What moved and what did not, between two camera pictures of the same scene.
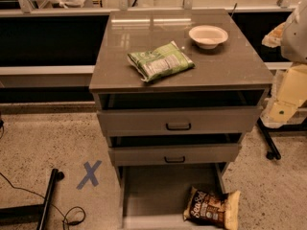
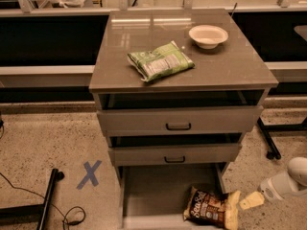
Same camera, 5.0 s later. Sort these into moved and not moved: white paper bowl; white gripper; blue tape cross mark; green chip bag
Moved: white gripper
Not moved: white paper bowl; blue tape cross mark; green chip bag
